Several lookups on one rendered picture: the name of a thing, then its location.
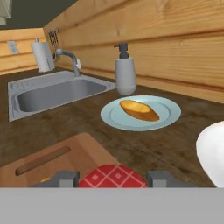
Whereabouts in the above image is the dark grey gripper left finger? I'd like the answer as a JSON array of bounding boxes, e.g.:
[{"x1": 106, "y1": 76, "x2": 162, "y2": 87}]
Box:
[{"x1": 30, "y1": 171, "x2": 81, "y2": 188}]

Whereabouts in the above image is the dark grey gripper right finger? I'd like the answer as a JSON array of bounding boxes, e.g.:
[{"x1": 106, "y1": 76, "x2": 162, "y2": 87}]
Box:
[{"x1": 146, "y1": 170, "x2": 198, "y2": 188}]

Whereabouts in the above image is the wooden cutting board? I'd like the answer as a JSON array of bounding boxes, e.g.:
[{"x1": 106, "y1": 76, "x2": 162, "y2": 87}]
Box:
[{"x1": 0, "y1": 132, "x2": 121, "y2": 188}]

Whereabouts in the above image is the yellow croissant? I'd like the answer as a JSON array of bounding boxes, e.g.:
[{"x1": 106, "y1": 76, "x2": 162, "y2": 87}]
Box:
[{"x1": 39, "y1": 176, "x2": 53, "y2": 184}]

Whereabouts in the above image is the white round object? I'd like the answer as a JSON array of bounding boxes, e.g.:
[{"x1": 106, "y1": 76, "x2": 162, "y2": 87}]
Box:
[{"x1": 195, "y1": 120, "x2": 224, "y2": 188}]

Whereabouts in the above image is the golden brown bread loaf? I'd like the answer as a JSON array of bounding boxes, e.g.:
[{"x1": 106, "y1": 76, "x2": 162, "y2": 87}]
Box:
[{"x1": 119, "y1": 99, "x2": 161, "y2": 123}]

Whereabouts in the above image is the light blue plate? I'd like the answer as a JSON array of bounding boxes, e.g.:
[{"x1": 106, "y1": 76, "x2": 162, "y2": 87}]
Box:
[{"x1": 100, "y1": 94, "x2": 182, "y2": 132}]

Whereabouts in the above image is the stainless steel sink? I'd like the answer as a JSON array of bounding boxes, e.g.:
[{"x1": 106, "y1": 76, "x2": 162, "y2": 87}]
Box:
[{"x1": 7, "y1": 70, "x2": 117, "y2": 123}]

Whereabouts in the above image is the grey soap dispenser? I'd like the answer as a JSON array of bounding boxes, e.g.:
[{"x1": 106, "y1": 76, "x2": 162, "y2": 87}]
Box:
[{"x1": 113, "y1": 42, "x2": 137, "y2": 96}]

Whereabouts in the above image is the grey sink tap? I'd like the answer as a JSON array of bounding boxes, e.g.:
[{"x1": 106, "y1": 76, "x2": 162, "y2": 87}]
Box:
[{"x1": 52, "y1": 48, "x2": 82, "y2": 78}]

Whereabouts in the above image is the white paper towel roll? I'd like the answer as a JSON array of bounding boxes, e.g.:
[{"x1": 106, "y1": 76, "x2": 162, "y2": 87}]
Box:
[{"x1": 31, "y1": 37, "x2": 56, "y2": 74}]

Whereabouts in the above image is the metal wire rack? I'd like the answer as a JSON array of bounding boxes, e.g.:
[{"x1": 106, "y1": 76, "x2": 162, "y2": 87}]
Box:
[{"x1": 47, "y1": 27, "x2": 61, "y2": 54}]

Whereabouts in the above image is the white wall socket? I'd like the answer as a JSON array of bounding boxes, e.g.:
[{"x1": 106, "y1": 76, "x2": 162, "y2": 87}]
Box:
[{"x1": 7, "y1": 40, "x2": 20, "y2": 55}]

